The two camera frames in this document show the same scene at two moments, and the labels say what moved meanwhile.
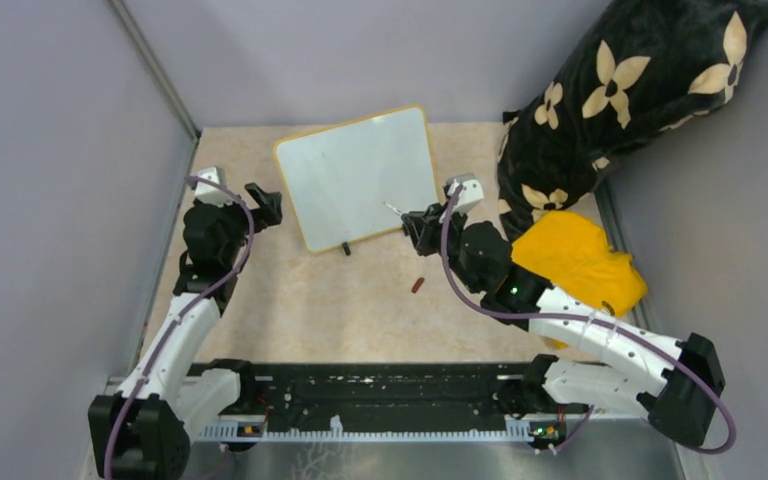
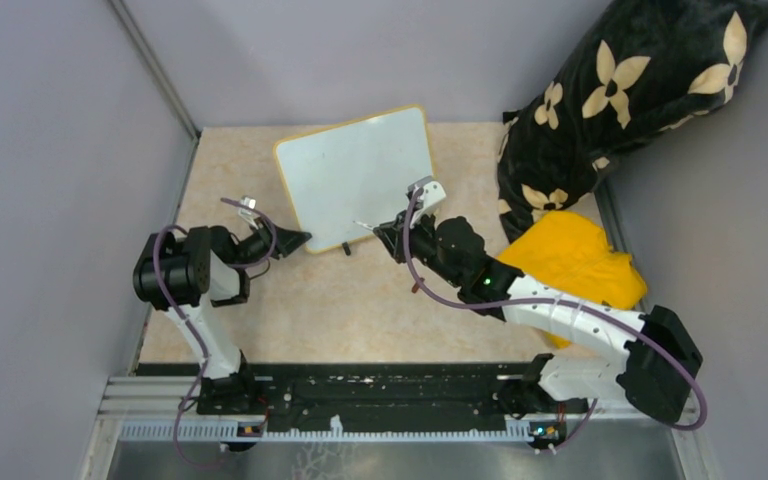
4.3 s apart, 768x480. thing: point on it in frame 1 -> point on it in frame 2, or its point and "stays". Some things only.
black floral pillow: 643,67 stays
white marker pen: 393,209 -> 364,225
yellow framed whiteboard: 340,176 stays
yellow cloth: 573,253 stays
